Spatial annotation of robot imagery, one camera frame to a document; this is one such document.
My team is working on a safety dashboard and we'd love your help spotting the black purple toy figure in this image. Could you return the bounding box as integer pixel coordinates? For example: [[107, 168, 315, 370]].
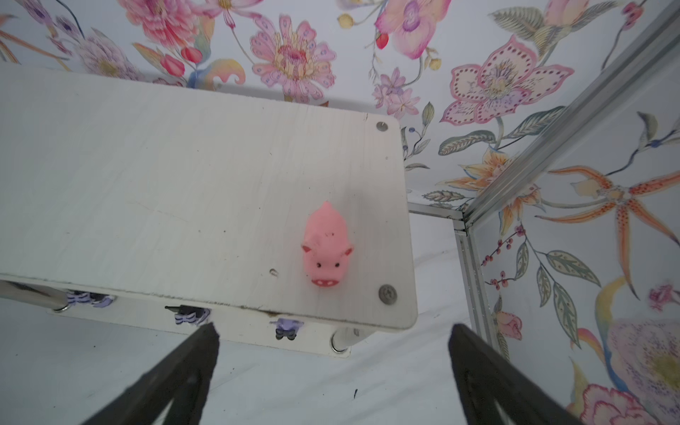
[[165, 306, 211, 326], [67, 290, 116, 308], [270, 318, 305, 341]]

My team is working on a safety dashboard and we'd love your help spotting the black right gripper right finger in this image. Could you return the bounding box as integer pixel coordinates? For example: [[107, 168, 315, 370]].
[[448, 324, 579, 424]]

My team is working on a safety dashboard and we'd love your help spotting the aluminium corner post right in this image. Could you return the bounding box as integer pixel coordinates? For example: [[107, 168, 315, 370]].
[[408, 1, 679, 345]]

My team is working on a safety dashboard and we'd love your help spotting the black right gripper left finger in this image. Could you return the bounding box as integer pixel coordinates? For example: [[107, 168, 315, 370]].
[[85, 323, 220, 424]]

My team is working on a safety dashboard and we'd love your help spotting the white two-tier shelf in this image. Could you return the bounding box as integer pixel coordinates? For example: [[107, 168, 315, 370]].
[[1, 63, 418, 358]]

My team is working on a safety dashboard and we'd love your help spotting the pink pig toy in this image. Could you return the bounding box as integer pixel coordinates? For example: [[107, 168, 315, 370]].
[[301, 201, 354, 288]]

